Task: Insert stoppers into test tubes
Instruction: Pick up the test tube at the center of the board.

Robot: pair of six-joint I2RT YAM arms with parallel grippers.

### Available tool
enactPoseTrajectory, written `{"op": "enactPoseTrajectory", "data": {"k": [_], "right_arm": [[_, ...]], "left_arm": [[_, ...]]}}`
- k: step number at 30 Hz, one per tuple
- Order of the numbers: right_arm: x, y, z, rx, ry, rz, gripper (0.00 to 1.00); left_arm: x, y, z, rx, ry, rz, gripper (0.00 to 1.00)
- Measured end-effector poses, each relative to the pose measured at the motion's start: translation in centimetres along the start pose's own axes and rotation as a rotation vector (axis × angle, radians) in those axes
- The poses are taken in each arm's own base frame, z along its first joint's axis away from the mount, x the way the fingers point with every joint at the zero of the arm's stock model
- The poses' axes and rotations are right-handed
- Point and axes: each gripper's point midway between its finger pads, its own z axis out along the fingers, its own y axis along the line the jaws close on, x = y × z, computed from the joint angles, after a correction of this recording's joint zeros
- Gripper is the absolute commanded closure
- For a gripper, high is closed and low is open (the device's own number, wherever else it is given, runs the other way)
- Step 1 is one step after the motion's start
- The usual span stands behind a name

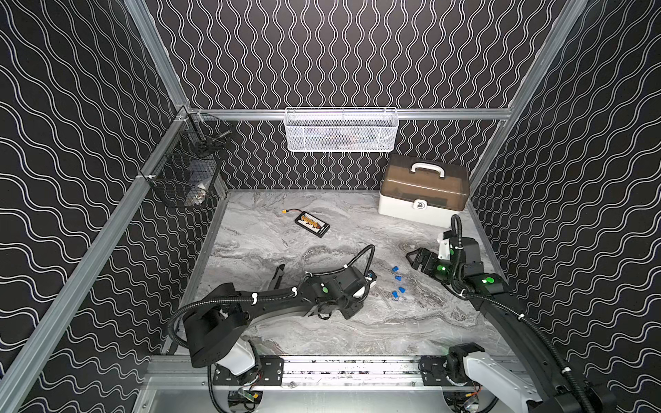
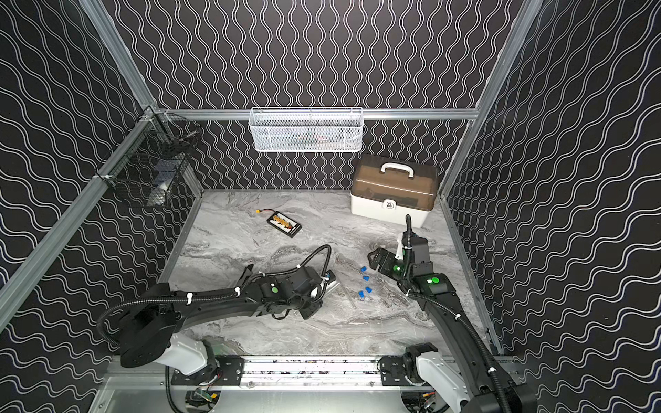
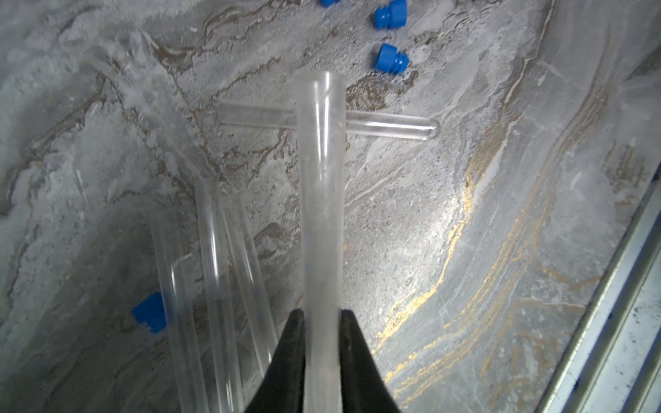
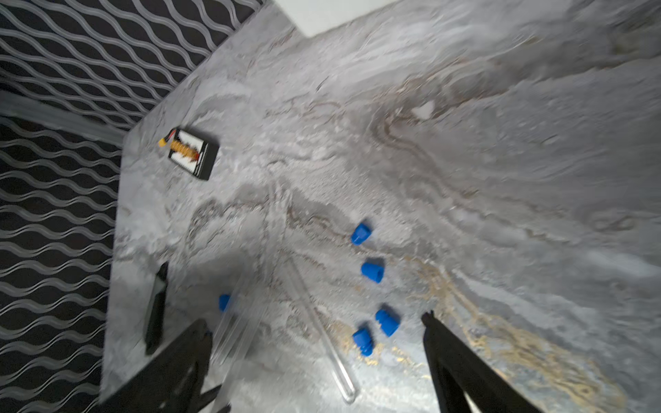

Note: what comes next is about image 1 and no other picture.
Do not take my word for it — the white mesh wall basket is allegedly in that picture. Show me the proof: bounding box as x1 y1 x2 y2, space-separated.
283 107 399 152

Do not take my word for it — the black battery pack with cable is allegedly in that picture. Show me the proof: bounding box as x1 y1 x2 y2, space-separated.
282 208 331 239

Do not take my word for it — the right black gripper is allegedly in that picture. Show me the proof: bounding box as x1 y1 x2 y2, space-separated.
405 247 461 287

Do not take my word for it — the black wire wall basket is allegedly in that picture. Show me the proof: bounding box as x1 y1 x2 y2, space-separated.
146 113 236 209

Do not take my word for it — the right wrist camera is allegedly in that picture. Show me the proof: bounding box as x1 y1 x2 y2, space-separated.
437 230 454 261

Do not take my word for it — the black loose finger part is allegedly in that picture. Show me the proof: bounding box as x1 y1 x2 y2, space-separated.
268 264 286 291

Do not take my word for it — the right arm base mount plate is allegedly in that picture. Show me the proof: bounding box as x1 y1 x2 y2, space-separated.
418 356 481 387

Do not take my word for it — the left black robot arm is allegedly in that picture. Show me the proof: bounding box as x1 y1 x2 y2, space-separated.
167 244 377 375

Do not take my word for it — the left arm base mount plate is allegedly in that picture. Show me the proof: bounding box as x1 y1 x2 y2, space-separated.
212 356 285 386

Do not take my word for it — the aluminium front rail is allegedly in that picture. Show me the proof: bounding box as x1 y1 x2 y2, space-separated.
146 354 561 391

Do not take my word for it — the brown lid white toolbox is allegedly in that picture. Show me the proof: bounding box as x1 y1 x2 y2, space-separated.
378 154 470 228

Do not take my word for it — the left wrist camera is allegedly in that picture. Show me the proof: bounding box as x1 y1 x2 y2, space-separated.
364 270 378 287

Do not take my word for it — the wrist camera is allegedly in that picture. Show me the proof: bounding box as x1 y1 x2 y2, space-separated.
364 270 378 287
437 230 454 261

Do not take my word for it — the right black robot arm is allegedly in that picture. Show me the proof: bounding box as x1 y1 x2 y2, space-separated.
406 215 616 412

